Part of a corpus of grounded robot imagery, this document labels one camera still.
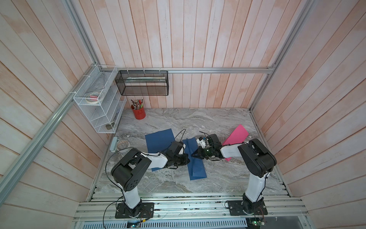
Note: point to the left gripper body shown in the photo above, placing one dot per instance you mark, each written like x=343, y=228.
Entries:
x=176, y=159

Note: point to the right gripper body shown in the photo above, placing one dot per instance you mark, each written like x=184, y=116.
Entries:
x=207, y=152

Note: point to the blue paper sheet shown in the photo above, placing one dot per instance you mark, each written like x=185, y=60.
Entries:
x=196, y=167
x=157, y=144

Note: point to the pink rectangular paper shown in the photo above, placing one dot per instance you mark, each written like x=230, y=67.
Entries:
x=238, y=136

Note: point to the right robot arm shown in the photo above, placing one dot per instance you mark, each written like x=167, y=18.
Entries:
x=257, y=157

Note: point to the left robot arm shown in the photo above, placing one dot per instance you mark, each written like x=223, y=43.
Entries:
x=129, y=171

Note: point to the tape roll on table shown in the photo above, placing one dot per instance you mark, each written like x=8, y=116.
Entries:
x=123, y=146

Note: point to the red pen cup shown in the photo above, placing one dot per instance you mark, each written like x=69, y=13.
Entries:
x=137, y=107

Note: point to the tape roll in rack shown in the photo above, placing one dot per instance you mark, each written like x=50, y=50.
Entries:
x=94, y=97

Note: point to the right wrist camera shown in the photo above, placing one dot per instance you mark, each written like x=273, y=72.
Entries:
x=201, y=142

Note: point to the aluminium frame rail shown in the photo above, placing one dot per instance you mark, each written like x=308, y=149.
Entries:
x=188, y=206

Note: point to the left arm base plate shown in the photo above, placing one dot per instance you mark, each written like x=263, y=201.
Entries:
x=142, y=210

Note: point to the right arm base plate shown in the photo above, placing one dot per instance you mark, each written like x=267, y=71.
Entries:
x=242, y=208

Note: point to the black mesh wall basket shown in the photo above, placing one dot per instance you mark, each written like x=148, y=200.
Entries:
x=142, y=82

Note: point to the white wire shelf rack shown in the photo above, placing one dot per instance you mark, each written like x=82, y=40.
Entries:
x=104, y=117

